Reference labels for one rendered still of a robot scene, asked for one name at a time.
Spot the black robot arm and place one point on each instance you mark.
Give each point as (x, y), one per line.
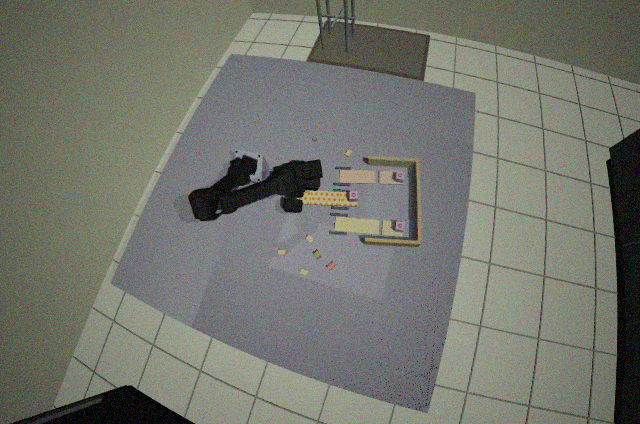
(285, 179)

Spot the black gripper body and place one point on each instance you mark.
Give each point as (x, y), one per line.
(291, 204)

